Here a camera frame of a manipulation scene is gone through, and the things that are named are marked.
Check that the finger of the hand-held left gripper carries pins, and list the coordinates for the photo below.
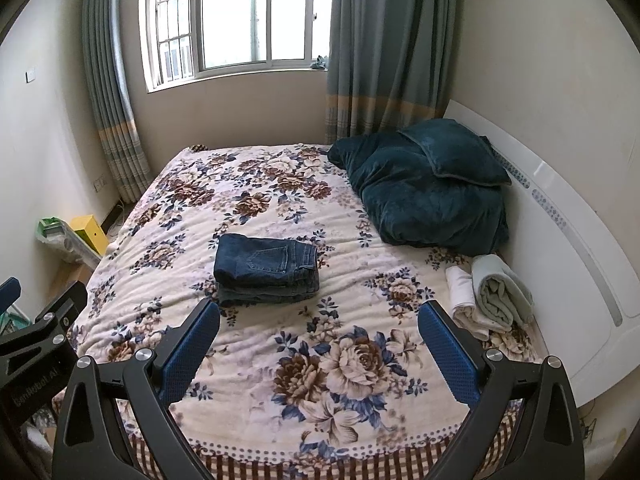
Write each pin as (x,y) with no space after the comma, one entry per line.
(62,310)
(9,295)

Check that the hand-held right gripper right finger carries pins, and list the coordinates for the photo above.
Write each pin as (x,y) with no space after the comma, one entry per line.
(450,355)

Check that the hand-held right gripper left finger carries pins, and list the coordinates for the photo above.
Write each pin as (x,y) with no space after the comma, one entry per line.
(187,355)

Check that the blue denim pants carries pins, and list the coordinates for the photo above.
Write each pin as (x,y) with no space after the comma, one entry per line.
(265,257)

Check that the folded dark denim pants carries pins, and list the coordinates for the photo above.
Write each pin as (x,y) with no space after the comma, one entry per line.
(270,295)

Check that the wooden bedside table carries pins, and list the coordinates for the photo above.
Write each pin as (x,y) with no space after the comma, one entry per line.
(70,275)

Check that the white rolled towel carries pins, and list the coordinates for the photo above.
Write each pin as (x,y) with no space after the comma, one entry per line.
(462,300)

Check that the pale green rolled towel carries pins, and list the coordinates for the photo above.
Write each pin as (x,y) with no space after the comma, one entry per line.
(500,295)

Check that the yellow box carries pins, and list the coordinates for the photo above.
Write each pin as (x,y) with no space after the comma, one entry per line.
(87,232)

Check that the floral printed blanket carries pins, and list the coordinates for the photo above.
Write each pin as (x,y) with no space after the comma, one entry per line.
(300,330)

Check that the teal velvet duvet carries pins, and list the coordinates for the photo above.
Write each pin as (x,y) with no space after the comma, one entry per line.
(410,210)

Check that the white headboard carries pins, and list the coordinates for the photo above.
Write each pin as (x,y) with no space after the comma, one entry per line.
(575,260)

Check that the teal velvet pillow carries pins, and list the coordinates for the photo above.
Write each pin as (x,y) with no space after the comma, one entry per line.
(450,155)

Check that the grey-blue striped curtain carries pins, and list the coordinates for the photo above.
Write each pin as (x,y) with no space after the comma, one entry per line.
(110,110)
(380,60)

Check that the blue cloth on windowsill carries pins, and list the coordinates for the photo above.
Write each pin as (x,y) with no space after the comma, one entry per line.
(320,62)

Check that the wall socket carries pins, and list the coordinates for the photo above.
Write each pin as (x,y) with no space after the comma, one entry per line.
(100,182)

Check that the white wall switch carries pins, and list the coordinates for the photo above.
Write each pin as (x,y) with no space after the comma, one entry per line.
(30,75)

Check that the window with white frame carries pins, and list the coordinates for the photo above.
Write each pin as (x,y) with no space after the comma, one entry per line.
(230,10)

